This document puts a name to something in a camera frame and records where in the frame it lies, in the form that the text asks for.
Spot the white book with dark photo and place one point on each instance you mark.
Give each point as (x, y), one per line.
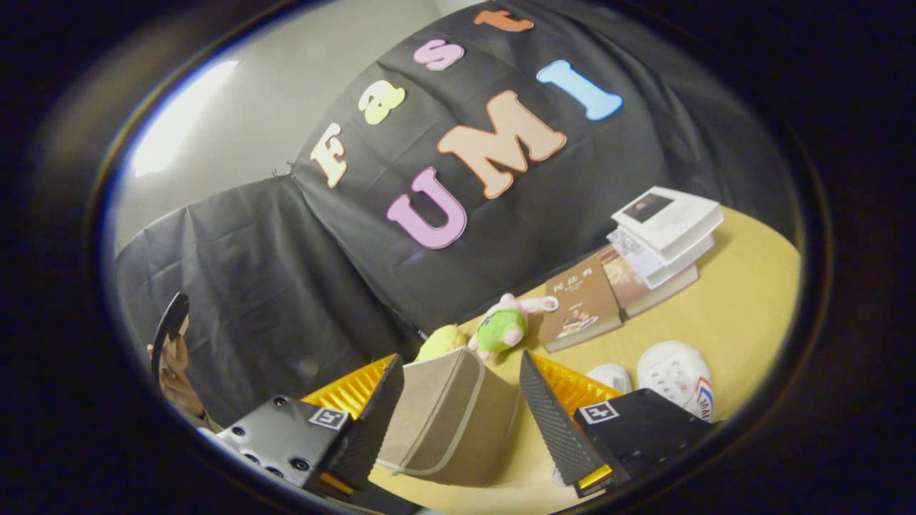
(676, 218)

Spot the pink and green plush toy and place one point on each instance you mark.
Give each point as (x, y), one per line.
(504, 329)

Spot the white canvas shoe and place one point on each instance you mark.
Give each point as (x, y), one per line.
(673, 372)
(612, 375)

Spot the yellow plush toy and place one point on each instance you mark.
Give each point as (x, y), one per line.
(442, 342)

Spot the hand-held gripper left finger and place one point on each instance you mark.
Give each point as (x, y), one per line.
(372, 422)

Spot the black backdrop cloth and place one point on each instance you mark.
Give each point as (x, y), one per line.
(401, 272)

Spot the grey patterned book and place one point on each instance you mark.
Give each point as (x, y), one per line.
(644, 259)

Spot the beige fabric storage box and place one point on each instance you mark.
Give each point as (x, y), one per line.
(444, 422)

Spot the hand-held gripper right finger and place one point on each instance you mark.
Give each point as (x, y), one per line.
(554, 422)

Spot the brown cover book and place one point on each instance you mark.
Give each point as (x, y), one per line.
(580, 304)

